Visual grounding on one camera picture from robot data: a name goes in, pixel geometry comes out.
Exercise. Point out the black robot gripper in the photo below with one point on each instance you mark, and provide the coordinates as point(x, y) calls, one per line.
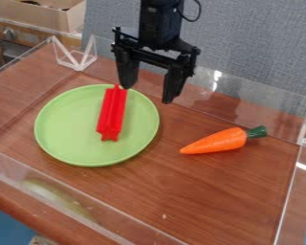
point(131, 50)

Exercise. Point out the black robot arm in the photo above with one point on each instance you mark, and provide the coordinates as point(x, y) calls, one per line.
point(160, 20)

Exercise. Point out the cardboard box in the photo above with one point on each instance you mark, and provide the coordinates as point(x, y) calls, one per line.
point(60, 15)

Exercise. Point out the green plastic plate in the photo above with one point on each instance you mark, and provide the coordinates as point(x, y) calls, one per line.
point(66, 127)

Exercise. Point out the red star-shaped block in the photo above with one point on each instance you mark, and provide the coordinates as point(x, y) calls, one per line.
point(111, 120)

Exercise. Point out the wooden shelf with metal knob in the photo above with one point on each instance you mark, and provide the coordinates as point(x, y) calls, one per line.
point(30, 35)

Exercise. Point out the orange toy carrot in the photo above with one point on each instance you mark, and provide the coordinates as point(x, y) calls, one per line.
point(226, 140)

